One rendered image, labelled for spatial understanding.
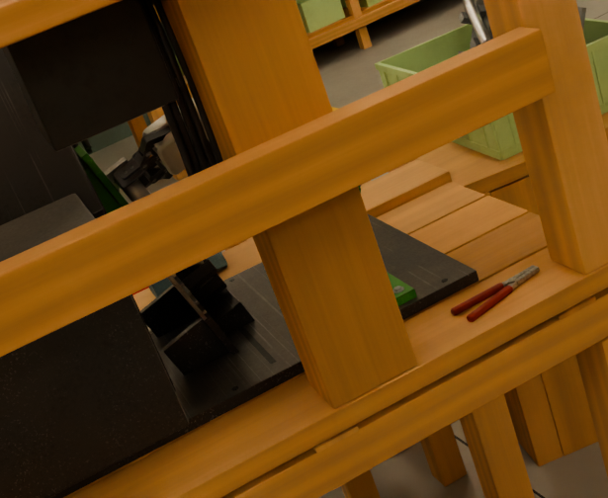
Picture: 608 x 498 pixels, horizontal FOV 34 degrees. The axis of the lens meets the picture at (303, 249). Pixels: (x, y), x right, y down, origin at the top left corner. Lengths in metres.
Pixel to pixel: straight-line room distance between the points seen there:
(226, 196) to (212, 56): 0.17
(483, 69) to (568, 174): 0.25
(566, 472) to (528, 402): 0.20
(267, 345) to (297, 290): 0.29
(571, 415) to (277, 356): 1.19
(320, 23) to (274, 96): 6.05
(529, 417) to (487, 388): 1.02
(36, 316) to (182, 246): 0.19
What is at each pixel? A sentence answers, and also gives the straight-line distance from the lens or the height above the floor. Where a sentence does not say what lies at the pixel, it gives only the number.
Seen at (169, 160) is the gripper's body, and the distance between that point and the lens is 1.53.
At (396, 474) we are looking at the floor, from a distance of 2.72.
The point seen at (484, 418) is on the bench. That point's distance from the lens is 2.31.
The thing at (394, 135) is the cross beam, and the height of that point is 1.23.
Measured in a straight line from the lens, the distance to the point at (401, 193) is 1.97.
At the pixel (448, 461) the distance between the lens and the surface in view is 2.59.
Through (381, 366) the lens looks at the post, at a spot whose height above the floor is 0.91.
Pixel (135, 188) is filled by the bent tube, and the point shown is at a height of 1.20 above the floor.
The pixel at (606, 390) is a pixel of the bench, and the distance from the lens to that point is 1.66.
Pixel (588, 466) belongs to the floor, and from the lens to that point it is 2.57.
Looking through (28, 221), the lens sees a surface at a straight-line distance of 1.44.
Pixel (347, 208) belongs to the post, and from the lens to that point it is 1.30.
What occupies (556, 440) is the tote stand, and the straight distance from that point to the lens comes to 2.58.
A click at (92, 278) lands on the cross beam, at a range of 1.17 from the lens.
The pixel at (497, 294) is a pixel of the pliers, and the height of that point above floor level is 0.89.
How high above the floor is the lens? 1.61
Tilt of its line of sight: 22 degrees down
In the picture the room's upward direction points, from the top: 20 degrees counter-clockwise
